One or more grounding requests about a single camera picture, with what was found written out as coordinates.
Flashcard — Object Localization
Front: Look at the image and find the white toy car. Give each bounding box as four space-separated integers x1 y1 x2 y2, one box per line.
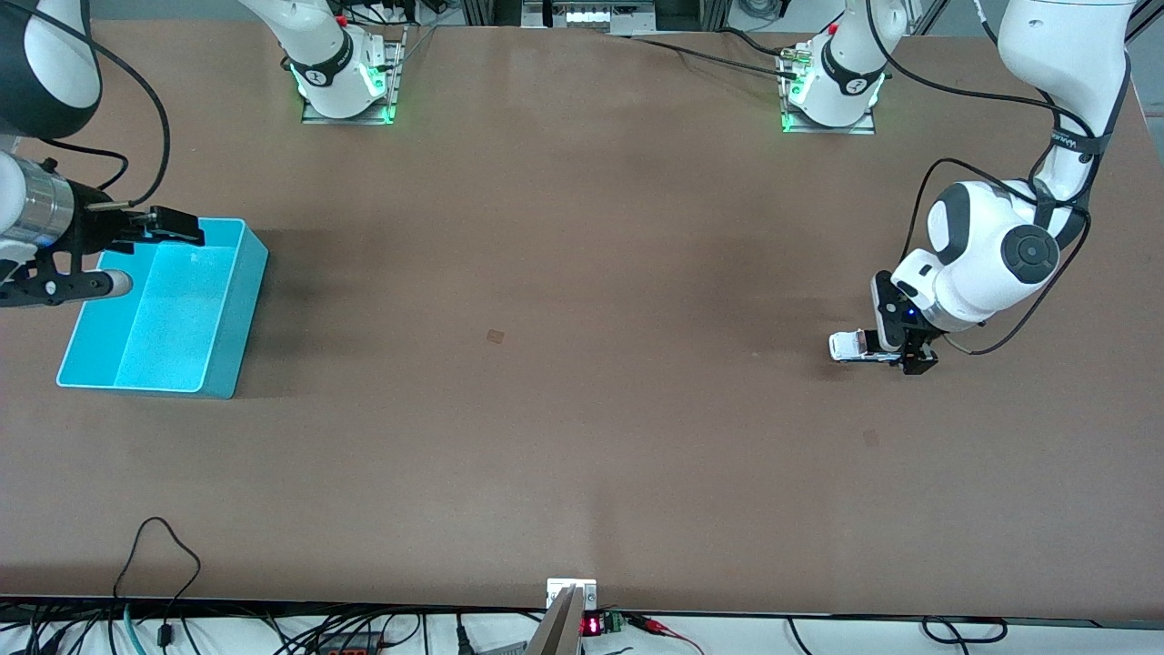
828 329 907 366

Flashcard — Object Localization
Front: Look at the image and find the turquoise plastic bin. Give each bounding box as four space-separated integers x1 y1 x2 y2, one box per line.
56 217 270 399

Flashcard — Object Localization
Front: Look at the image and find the red clip lead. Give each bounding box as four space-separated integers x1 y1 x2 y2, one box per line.
627 614 707 655

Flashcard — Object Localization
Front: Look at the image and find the grey orange power strip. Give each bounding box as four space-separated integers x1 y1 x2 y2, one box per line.
313 634 388 655

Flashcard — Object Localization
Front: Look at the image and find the grey lit control box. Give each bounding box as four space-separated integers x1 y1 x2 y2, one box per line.
521 0 661 36

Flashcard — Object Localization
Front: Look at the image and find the black arm-mounted cable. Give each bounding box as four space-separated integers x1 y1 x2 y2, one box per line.
0 0 173 212
862 0 1134 357

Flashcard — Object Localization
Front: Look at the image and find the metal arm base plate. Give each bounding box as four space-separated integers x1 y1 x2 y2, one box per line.
779 44 878 136
302 25 407 126

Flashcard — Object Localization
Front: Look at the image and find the black coiled cable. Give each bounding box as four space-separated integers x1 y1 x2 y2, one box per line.
919 616 1009 646

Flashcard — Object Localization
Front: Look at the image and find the short black table cable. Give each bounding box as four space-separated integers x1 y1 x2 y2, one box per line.
714 25 798 58

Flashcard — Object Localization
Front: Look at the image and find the long black table cable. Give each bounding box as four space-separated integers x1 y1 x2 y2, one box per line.
627 34 802 82

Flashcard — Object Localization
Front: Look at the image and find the thin black looped cable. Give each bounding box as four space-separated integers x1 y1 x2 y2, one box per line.
113 516 203 649

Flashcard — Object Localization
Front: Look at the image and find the grey metal camera bracket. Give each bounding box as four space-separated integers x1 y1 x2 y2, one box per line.
525 578 599 655

